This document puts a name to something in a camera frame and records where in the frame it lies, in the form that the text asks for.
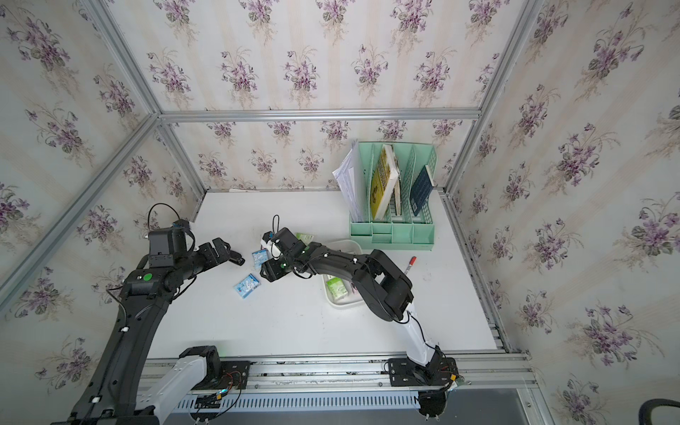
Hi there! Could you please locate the green tissue pack top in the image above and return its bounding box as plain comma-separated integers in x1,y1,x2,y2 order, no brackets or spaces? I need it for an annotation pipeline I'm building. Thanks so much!
296,233,315,245

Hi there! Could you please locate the green tissue pack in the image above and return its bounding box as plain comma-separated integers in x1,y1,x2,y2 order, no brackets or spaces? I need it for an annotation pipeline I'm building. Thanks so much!
325,277,349,301
296,233,315,245

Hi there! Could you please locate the white plastic storage box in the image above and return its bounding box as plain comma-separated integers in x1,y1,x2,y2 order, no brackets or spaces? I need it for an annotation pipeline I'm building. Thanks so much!
322,239,363,309

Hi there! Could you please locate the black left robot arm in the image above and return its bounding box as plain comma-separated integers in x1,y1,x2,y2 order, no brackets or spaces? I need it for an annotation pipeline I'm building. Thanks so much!
66,219,245,424

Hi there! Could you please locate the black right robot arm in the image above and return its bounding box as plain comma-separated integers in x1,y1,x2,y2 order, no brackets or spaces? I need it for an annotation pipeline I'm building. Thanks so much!
260,228,446,378

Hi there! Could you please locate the light blue tissue pack upper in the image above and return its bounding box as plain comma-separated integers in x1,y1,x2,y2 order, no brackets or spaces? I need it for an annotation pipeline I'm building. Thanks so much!
251,249,270,272

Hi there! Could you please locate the light blue tissue pack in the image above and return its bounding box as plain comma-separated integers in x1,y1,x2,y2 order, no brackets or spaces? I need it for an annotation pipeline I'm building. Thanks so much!
234,274,261,299
251,249,270,272

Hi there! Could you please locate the light blue tissue pack lower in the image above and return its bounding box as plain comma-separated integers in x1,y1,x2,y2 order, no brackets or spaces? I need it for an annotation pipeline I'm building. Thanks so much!
234,274,261,299

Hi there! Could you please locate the white paper stack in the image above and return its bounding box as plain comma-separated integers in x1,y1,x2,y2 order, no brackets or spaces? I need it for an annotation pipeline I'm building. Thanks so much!
333,141,367,222

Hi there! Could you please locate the yellow book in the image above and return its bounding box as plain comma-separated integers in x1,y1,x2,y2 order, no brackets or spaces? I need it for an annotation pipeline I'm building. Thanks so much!
369,144,400,221

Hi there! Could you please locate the red capped pen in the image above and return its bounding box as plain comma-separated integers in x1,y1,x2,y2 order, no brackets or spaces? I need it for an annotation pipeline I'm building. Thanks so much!
404,256,417,274

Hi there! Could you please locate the mint green desk organizer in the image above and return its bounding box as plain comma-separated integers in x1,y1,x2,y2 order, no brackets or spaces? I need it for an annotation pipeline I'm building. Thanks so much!
349,143,437,251

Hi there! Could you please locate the dark blue notebook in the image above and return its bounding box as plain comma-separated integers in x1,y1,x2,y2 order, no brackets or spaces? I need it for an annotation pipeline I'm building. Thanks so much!
409,165,434,216

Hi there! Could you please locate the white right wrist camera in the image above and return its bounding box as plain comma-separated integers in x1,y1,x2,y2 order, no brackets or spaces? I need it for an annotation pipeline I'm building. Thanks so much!
260,230,282,259

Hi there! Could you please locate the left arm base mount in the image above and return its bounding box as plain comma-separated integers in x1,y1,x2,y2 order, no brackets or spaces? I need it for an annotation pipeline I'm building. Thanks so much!
191,361,251,391

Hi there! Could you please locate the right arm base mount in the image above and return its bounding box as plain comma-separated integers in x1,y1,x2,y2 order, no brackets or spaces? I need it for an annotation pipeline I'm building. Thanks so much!
387,355,460,387

